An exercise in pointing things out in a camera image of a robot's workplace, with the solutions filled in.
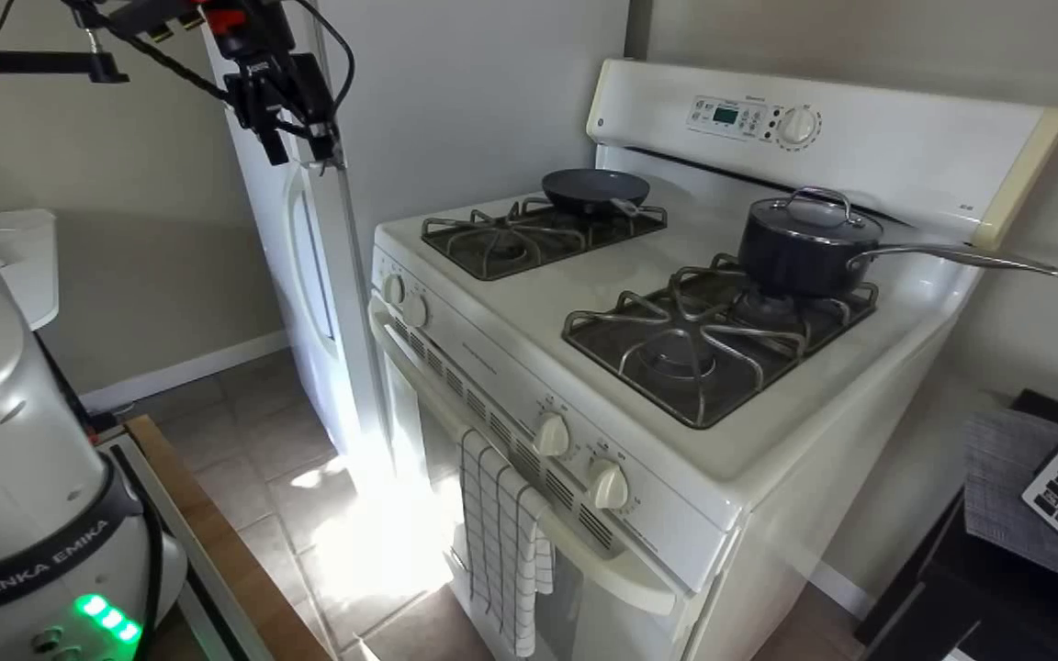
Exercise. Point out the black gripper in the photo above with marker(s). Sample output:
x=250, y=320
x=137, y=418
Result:
x=288, y=86

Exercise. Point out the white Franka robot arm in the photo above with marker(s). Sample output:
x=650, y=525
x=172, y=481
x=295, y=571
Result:
x=87, y=556

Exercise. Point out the white stove knob near-left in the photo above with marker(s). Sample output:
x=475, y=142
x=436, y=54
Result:
x=554, y=436

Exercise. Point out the black saucepan with lid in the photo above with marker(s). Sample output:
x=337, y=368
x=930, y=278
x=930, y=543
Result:
x=821, y=249

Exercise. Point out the black burner grate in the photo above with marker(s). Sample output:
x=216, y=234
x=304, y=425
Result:
x=712, y=341
x=532, y=234

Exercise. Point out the stove digital display panel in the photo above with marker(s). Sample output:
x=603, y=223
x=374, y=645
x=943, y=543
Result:
x=731, y=119

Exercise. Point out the white gas stove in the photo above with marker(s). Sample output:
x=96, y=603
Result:
x=649, y=431

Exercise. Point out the black side table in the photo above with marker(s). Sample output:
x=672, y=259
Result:
x=983, y=584

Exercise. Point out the checkered dish towel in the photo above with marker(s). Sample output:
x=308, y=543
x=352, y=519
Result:
x=507, y=556

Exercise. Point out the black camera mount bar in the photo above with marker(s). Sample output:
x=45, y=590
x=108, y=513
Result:
x=92, y=65

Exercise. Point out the right black burner grate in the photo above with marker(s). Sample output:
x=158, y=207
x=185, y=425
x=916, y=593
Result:
x=712, y=341

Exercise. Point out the black frying pan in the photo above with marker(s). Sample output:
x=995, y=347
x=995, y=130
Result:
x=595, y=194

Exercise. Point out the wooden edged robot table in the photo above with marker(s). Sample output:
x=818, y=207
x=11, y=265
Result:
x=230, y=607

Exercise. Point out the white stove knob near-right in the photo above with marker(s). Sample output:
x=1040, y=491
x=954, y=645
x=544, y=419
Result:
x=609, y=488

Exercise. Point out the left black burner grate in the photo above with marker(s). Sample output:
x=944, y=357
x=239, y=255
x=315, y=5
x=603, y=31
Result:
x=532, y=234

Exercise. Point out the white stove knob far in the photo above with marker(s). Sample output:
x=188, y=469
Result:
x=396, y=293

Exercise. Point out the white timer dial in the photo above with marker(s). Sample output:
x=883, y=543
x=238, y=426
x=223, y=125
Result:
x=800, y=125

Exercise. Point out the white oven door handle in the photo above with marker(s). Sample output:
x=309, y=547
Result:
x=617, y=574

